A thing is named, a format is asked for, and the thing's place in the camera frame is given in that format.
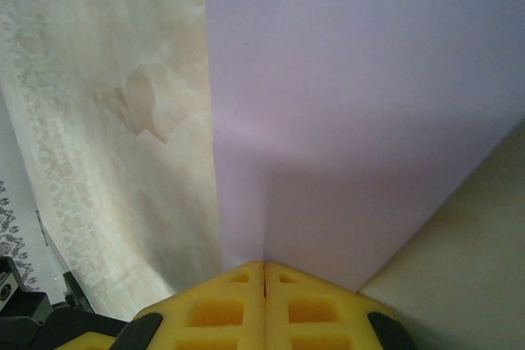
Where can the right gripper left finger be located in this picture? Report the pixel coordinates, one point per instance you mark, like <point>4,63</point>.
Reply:
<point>213,317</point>

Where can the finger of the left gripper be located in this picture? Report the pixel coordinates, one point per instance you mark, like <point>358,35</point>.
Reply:
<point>82,325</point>

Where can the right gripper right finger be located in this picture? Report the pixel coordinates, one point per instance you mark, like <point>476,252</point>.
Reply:
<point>320,317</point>

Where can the purple paper sheet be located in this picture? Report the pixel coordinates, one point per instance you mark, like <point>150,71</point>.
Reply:
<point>348,100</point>

